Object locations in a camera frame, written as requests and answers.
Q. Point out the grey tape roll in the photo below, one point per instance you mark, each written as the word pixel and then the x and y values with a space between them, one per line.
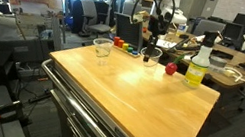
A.
pixel 217 63

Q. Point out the spray bottle with yellow label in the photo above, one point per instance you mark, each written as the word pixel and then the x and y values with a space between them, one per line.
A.
pixel 196 69

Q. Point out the orange stacking disc pile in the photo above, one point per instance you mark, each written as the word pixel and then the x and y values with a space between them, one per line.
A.
pixel 120 43

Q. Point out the blue stacking disc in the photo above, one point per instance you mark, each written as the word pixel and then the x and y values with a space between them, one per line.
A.
pixel 135 52

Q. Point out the colourful toy blocks row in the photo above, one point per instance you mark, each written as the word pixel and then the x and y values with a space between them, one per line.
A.
pixel 130 53

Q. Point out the green stacking disc pile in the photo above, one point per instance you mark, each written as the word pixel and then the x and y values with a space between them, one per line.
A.
pixel 130 49

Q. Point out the grey office chair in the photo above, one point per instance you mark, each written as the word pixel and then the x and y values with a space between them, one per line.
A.
pixel 92 16

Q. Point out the clear plastic cup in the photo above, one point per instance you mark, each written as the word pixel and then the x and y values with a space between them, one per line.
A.
pixel 156 59
pixel 102 50

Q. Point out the red stacking disc pile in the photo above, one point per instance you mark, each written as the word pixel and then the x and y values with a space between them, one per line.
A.
pixel 116 41

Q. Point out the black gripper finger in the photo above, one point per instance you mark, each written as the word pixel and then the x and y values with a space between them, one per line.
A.
pixel 150 48

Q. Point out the yellow stacking disc pile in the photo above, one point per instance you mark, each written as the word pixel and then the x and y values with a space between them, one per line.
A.
pixel 125 46

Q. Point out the black mesh chair back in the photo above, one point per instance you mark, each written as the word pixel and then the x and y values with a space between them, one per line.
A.
pixel 129 30

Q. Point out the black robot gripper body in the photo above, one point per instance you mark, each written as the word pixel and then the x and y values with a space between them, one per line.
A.
pixel 157 25

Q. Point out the metal tool cart wooden top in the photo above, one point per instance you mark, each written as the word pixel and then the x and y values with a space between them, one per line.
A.
pixel 86 119

